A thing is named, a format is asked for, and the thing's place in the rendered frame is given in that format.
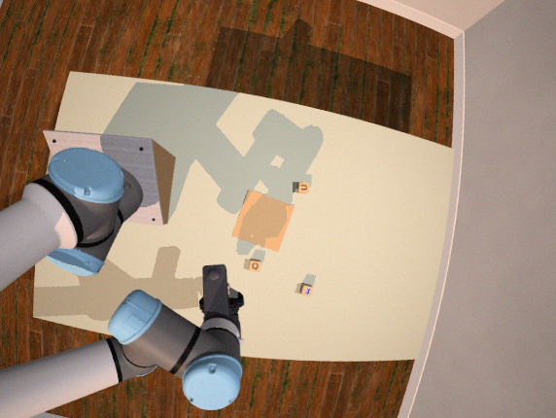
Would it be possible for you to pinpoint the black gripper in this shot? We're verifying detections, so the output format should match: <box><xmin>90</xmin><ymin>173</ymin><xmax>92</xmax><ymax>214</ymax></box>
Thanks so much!
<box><xmin>199</xmin><ymin>288</ymin><xmax>244</xmax><ymax>333</ymax></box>

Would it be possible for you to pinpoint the orange flat mat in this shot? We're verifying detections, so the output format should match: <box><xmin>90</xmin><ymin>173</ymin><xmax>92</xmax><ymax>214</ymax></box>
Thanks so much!
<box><xmin>232</xmin><ymin>190</ymin><xmax>295</xmax><ymax>252</ymax></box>

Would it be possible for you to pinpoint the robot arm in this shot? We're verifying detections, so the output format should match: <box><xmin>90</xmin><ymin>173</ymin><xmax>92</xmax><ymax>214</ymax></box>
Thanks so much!
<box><xmin>0</xmin><ymin>148</ymin><xmax>244</xmax><ymax>418</ymax></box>

